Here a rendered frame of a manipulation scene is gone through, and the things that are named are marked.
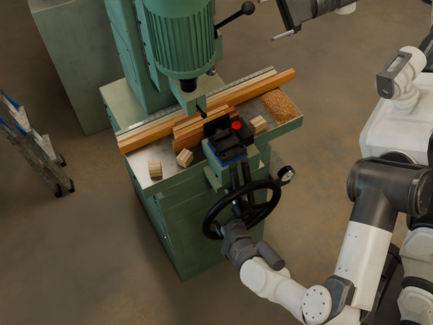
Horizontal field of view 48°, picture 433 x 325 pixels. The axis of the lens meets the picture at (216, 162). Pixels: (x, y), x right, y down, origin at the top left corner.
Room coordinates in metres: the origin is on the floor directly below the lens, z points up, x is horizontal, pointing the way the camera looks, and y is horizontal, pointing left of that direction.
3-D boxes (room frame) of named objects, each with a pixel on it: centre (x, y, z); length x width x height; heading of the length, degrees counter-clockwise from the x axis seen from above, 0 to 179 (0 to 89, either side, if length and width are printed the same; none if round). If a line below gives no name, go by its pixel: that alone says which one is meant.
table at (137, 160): (0.96, -0.01, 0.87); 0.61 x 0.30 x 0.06; 115
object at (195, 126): (0.97, 0.04, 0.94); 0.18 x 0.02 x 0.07; 115
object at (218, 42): (1.28, 0.00, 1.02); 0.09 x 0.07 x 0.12; 115
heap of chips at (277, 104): (1.08, -0.23, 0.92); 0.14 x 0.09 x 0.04; 25
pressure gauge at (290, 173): (0.96, -0.25, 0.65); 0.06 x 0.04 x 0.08; 115
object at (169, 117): (1.08, 0.04, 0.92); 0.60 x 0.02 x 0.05; 115
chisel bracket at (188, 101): (1.06, 0.08, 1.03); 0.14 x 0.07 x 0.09; 25
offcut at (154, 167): (0.85, 0.19, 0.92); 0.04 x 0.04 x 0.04; 4
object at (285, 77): (1.07, 0.01, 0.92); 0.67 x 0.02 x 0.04; 115
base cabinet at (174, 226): (1.15, 0.12, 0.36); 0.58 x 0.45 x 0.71; 25
